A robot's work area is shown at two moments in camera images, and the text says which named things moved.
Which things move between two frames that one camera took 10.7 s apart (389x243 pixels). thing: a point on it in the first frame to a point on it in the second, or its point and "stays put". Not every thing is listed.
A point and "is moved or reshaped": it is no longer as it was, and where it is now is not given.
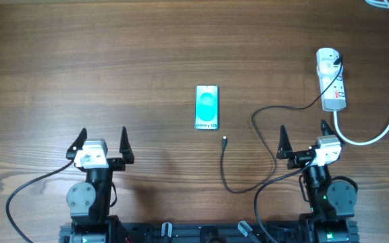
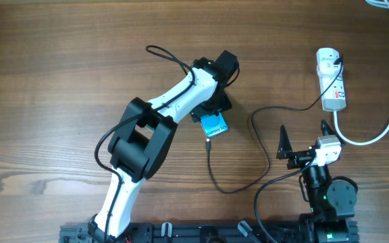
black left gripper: x=115 y=165 to x=198 y=111
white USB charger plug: x=326 y=67 stays put
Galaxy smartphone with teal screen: x=206 y=107 is moved or reshaped
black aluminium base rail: x=161 y=232 stays put
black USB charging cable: x=270 y=173 is moved or reshaped
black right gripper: x=286 y=152 stays put
